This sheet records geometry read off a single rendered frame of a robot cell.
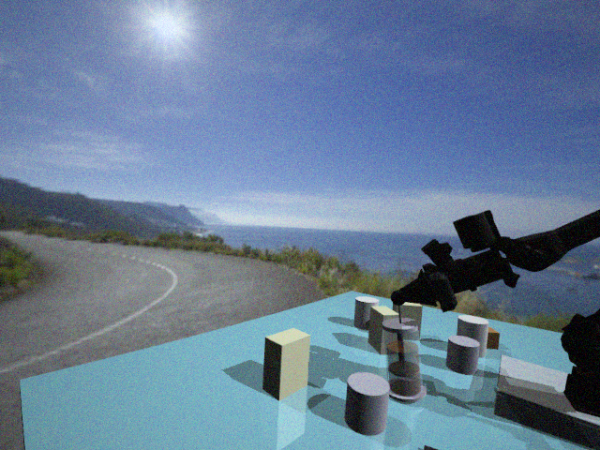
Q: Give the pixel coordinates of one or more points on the brown block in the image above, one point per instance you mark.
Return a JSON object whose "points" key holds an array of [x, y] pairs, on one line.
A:
{"points": [[493, 339]]}

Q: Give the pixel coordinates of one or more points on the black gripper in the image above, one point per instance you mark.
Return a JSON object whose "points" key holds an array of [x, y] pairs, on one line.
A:
{"points": [[431, 287]]}

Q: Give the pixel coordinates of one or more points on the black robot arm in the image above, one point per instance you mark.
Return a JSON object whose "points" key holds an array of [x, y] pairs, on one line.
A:
{"points": [[535, 252]]}

